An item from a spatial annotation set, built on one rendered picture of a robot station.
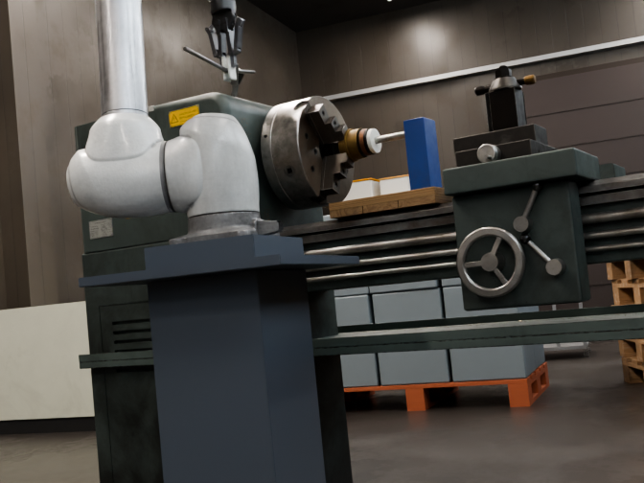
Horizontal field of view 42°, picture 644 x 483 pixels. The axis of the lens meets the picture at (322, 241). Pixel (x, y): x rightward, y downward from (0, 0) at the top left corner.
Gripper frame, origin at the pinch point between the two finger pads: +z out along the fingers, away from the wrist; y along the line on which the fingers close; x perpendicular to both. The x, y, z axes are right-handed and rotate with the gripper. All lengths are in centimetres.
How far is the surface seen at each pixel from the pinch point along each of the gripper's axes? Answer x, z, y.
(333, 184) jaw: 6.1, 37.8, 27.3
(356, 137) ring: 8.7, 25.7, 34.9
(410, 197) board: -6, 46, 56
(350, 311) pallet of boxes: 211, 79, -87
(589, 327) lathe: -18, 80, 98
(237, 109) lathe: -8.7, 14.9, 7.9
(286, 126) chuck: -2.6, 21.2, 19.3
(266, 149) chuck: -3.7, 26.6, 13.0
